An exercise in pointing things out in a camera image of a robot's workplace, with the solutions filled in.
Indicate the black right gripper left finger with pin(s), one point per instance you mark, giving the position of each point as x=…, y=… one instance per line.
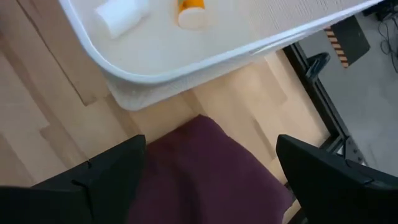
x=93, y=189

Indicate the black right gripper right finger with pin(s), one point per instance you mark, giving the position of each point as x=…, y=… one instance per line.
x=335, y=193

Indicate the black aluminium table frame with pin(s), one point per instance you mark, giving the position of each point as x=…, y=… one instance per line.
x=323, y=102

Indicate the orange pill bottle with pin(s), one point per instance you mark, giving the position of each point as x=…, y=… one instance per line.
x=191, y=17

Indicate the maroon cloth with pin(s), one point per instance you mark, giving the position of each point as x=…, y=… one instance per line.
x=202, y=171

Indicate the black hazard-striped floor mat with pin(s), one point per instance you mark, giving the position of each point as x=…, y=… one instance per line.
x=353, y=39

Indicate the white plastic basket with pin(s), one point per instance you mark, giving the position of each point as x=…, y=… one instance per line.
x=186, y=56

